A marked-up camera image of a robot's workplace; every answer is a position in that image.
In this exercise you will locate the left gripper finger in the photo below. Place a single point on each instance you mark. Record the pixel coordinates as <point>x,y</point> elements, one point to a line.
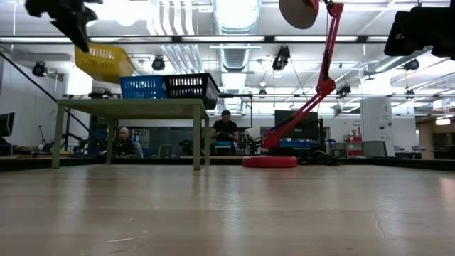
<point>82,33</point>
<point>65,28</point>

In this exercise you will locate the yellow plastic basket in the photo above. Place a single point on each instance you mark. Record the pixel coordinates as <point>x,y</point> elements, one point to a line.
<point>103,62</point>

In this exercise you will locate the blue plastic basket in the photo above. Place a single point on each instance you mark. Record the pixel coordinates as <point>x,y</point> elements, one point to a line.
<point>142,87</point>

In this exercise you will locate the black plastic basket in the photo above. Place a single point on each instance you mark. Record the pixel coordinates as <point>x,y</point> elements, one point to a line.
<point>192,87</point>

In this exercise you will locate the red desk lamp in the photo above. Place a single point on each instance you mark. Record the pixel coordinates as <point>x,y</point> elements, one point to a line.
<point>323,85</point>

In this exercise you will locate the white LED light bar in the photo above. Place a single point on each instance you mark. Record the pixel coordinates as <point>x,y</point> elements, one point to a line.
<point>35,39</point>
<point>133,39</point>
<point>224,38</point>
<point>377,38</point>
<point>316,38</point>

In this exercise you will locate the white pillar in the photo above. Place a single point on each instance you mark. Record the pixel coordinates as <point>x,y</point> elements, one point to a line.
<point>377,117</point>

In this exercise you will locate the green perforated metal shelf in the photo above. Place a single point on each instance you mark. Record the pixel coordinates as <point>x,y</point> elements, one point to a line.
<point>142,108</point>

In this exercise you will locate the black monitor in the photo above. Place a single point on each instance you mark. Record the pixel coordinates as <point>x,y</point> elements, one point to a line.
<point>6,124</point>
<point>305,124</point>

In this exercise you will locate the person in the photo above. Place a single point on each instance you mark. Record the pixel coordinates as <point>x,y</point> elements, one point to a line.
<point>124,142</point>
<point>224,129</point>

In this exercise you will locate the red drawer unit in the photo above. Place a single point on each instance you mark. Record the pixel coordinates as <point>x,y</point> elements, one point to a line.
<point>352,145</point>

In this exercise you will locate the silver ventilation duct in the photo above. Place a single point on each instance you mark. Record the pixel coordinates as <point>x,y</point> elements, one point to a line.
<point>236,21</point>

